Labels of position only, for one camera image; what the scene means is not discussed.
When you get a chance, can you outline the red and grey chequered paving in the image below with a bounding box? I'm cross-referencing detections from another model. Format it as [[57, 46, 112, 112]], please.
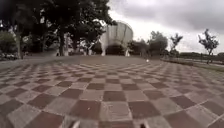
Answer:
[[0, 54, 224, 128]]

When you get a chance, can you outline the white curved structure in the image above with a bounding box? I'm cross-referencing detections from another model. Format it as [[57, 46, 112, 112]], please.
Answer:
[[99, 21, 135, 57]]

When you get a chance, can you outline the round dark tree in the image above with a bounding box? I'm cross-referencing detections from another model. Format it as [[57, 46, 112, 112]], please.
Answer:
[[147, 30, 170, 57]]

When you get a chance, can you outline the group of large dark trees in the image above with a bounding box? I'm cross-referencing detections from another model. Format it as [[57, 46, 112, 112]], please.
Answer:
[[0, 0, 118, 60]]

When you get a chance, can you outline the small slender tree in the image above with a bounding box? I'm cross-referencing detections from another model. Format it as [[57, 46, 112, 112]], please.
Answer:
[[198, 28, 220, 65], [169, 32, 184, 57]]

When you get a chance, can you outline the robot's own part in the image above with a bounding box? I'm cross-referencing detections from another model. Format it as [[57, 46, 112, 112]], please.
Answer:
[[71, 120, 81, 128], [139, 122, 150, 128]]

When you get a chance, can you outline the distant row of trees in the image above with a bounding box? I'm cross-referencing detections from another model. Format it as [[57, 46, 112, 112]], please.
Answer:
[[178, 51, 224, 63]]

